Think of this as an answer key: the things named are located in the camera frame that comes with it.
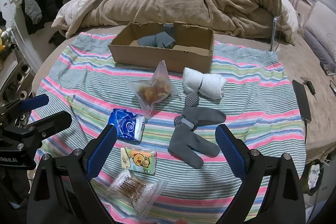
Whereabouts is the clear snack bag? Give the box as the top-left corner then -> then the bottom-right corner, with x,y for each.
125,60 -> 177,117

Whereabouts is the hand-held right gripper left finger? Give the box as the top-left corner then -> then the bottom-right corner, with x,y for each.
26,125 -> 118,224

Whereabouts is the cotton swab bag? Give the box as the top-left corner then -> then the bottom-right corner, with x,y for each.
106,169 -> 168,219

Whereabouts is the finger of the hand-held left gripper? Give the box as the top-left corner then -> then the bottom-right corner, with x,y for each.
26,110 -> 72,141
0,94 -> 50,122

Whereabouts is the grey rolled sock pair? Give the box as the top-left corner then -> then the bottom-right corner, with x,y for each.
154,31 -> 176,49
163,24 -> 175,37
137,35 -> 158,47

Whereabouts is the white rolled sock pair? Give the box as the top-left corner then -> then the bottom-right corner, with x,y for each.
182,67 -> 227,100

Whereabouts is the cartoon print tissue pack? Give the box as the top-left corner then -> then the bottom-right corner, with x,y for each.
120,147 -> 157,175

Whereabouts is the grey dotted sock pair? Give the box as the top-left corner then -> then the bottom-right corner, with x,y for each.
168,92 -> 227,169

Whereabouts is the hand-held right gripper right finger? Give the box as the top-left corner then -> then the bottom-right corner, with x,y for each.
215,124 -> 306,224

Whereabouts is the black phone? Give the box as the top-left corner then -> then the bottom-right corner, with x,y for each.
292,80 -> 312,123

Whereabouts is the blue tissue pack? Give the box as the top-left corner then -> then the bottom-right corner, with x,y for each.
107,108 -> 146,143

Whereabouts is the black glove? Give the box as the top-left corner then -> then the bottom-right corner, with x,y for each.
49,31 -> 66,47

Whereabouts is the white pillow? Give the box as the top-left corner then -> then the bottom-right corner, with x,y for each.
278,0 -> 300,46

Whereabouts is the black charger adapter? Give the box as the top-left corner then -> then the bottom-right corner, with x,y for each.
301,77 -> 318,101

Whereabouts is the metal chair frame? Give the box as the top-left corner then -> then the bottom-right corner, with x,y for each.
270,16 -> 282,51

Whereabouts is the yellow plush toy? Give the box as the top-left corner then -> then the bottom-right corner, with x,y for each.
0,28 -> 11,54

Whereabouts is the grey bolster pillow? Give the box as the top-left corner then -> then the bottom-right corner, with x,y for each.
302,28 -> 336,69

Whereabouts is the striped cloth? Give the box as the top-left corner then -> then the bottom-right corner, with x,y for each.
28,32 -> 307,224

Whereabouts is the brown cardboard box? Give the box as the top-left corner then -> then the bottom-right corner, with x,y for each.
108,21 -> 215,74

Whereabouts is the white quilted duvet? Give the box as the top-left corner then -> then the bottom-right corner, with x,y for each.
51,0 -> 87,38

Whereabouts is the metal storage shelf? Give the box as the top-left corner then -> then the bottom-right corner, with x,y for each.
0,27 -> 34,109

